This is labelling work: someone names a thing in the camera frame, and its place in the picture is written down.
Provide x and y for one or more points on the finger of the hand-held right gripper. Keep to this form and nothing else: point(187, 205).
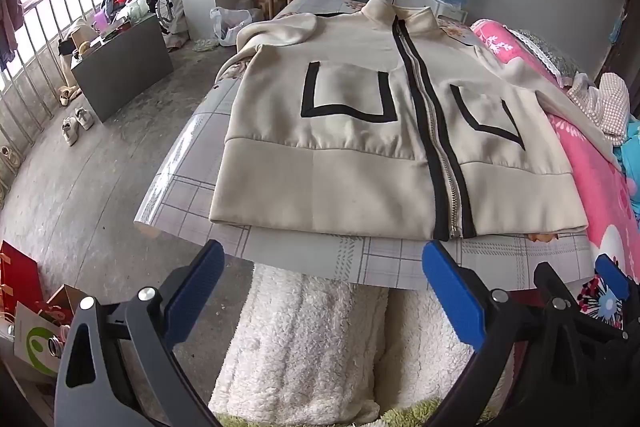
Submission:
point(612, 277)
point(550, 279)

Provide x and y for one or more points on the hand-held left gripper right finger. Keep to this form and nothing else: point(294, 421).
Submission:
point(455, 292)

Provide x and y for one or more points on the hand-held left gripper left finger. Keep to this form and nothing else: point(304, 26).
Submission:
point(195, 292)

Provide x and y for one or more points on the cream zip jacket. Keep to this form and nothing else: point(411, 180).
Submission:
point(350, 167)

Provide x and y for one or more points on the floral grid bed sheet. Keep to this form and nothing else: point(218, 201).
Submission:
point(380, 262)

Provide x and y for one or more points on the pink floral blanket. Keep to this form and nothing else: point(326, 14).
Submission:
point(585, 187)

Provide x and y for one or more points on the white fluffy blanket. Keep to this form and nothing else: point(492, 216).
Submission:
point(300, 342)

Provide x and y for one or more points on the blue plush blanket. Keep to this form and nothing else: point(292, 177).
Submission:
point(630, 162)

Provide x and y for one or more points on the cardboard box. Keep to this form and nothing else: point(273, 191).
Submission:
point(65, 299)

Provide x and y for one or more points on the white green paper bag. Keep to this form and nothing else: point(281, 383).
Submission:
point(35, 342)

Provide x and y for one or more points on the pink white knit cloth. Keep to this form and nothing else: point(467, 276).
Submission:
point(605, 107)

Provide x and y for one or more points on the red paper bag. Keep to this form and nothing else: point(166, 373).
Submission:
point(20, 277)

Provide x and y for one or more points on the white shoe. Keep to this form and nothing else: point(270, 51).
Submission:
point(71, 131)
point(85, 118)

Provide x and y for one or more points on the grey quilted cushion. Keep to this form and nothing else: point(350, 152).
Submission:
point(545, 52)

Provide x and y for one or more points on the grey worn shoe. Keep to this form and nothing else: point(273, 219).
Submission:
point(11, 156)

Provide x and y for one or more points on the beige slippers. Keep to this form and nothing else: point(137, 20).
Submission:
point(70, 94)

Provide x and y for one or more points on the grey cabinet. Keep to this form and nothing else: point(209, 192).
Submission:
point(130, 62)

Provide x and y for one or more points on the white plastic bag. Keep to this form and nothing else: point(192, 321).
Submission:
point(230, 24)

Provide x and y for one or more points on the white water dispenser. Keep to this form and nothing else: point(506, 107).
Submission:
point(447, 13)

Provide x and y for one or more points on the beige bag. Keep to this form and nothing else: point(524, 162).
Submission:
point(82, 34)

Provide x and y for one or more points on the metal window railing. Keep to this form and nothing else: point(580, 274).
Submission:
point(35, 57)

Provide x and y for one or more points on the dark hanging garment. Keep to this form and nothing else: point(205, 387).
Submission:
point(10, 22)

